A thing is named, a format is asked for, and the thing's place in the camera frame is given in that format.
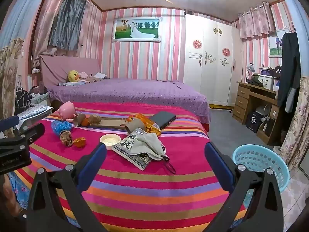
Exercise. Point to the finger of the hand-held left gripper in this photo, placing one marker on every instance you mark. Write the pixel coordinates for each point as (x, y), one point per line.
(26, 136)
(9, 123)

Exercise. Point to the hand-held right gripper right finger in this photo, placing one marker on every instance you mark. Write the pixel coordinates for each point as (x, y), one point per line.
(218, 166)

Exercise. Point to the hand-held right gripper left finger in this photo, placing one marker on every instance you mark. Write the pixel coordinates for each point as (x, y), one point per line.
(93, 166)

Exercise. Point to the small orange foil wrapper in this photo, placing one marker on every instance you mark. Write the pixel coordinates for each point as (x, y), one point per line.
(79, 142)

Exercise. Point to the white plastic lid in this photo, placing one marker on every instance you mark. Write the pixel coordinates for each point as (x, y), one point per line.
(109, 140)

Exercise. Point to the blue wrapper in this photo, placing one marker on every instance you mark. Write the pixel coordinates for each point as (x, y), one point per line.
(60, 126)

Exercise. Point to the brown paper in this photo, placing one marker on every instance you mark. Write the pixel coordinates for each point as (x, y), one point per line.
(66, 138)
(95, 119)

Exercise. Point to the printed snack bag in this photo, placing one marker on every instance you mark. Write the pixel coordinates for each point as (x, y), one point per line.
(128, 147)

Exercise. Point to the orange peel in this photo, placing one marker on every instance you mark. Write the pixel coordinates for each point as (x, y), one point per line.
(85, 122)

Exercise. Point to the cardboard tube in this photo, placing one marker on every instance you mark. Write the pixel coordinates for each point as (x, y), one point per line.
(134, 127)
(77, 120)

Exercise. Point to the blue plastic basket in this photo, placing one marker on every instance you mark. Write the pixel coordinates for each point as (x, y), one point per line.
(277, 164)

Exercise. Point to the grey cloth pouch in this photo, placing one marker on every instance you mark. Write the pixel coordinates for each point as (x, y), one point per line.
(148, 142)

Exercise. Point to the large orange foil wrapper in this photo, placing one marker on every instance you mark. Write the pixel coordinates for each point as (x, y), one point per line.
(151, 125)

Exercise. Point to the white perforated board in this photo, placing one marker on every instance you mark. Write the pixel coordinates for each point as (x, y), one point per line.
(33, 111)

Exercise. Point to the dark patterned bag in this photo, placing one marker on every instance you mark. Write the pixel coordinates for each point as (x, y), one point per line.
(23, 98)

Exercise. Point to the brown phone case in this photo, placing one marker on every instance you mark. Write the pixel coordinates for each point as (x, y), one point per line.
(111, 123)

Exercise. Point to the pink cup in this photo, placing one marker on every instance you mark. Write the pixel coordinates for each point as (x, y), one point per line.
(67, 110)

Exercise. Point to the black paper bag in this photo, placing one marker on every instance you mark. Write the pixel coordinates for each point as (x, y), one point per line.
(253, 121)

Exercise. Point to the striped blanket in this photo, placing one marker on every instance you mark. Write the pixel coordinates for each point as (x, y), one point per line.
(144, 193)

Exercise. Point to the white plastic pot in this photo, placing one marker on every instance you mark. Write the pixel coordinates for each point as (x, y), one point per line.
(277, 149)

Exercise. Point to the blue floral curtain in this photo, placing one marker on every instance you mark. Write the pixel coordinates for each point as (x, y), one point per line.
(295, 125)
(14, 53)

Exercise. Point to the white fan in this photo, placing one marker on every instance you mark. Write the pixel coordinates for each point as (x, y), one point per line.
(262, 111)

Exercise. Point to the wooden desk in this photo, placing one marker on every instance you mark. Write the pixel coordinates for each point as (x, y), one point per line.
(243, 99)

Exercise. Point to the black zip case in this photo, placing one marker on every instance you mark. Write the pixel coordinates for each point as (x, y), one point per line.
(163, 119)

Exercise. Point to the yellow duck plush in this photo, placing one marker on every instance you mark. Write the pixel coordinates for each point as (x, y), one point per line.
(73, 76)

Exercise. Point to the pink headboard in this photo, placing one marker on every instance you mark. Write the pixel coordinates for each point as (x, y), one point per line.
(60, 65)

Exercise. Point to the pink cloth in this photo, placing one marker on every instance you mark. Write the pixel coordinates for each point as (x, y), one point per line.
(84, 75)

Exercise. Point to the purple dotted bedspread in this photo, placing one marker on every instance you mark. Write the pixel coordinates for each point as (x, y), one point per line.
(135, 90)

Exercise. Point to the white cloth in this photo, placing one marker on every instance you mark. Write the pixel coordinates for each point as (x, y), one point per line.
(100, 75)

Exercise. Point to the white storage box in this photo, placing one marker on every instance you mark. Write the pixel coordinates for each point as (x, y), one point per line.
(265, 80)

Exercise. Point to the table lamp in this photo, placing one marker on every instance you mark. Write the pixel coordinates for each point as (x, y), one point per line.
(249, 71)

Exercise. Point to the white wardrobe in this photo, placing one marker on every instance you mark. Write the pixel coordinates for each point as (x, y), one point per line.
(212, 62)

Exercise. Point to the pink window curtain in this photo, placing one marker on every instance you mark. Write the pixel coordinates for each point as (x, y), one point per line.
(44, 21)

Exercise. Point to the grey curtain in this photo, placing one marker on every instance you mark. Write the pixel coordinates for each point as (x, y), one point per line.
(68, 21)

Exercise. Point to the dark hanging jacket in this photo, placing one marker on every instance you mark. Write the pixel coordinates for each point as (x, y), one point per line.
(288, 67)

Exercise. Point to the framed portrait photo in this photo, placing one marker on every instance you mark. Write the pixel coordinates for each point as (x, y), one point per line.
(276, 43)

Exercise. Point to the framed wedding photo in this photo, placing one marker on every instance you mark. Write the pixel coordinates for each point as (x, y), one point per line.
(136, 29)

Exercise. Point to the pink valance curtain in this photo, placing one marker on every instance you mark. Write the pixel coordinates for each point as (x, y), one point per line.
(256, 20)

